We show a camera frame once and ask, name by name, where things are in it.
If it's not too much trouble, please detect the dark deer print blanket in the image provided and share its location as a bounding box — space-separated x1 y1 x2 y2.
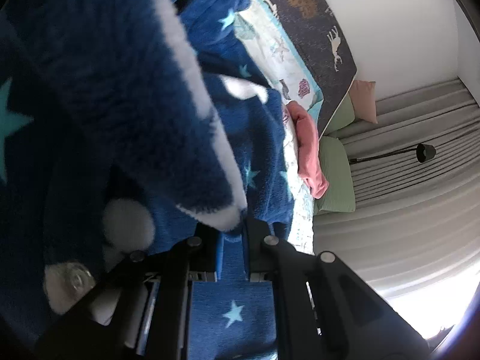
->
270 0 357 135

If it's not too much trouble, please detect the pink cushion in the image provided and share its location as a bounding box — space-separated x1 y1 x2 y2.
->
349 80 377 124

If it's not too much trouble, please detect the navy star fleece garment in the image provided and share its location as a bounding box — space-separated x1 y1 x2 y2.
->
1 0 293 359

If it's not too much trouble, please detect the green pillow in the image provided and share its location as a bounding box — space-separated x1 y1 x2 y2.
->
314 136 356 215
324 94 356 135

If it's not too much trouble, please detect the grey curtain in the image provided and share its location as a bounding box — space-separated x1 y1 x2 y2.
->
313 80 479 297

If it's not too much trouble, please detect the pink folded garment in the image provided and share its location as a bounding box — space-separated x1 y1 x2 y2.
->
286 101 329 199

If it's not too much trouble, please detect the black wall lamp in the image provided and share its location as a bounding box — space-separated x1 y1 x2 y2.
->
348 142 437 165

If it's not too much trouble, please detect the white seashell print quilt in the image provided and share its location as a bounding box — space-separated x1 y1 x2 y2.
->
234 0 323 254

